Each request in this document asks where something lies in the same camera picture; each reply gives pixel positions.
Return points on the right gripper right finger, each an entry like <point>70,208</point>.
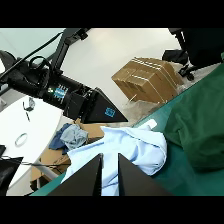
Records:
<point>133,181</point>

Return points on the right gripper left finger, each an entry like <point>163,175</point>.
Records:
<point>90,180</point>

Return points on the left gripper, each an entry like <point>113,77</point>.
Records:
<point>76,103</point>

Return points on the light blue shirt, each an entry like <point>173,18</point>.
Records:
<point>133,146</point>

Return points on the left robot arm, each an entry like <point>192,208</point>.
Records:
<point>23,78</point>

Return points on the grey blue cloth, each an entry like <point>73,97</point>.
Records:
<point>75,136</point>

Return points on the open cardboard box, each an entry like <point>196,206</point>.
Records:
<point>53,160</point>

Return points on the dark blue cloth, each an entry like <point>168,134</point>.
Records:
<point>57,140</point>

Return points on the stack of cardboard boxes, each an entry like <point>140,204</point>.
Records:
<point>148,80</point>

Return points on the white round table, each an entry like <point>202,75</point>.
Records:
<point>23,123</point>

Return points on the roll of tape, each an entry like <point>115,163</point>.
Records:
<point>21,139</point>

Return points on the dark green garment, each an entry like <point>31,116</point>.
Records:
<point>200,126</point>

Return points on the black bag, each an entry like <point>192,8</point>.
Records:
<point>175,56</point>

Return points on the black office chair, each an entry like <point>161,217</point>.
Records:
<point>200,46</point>

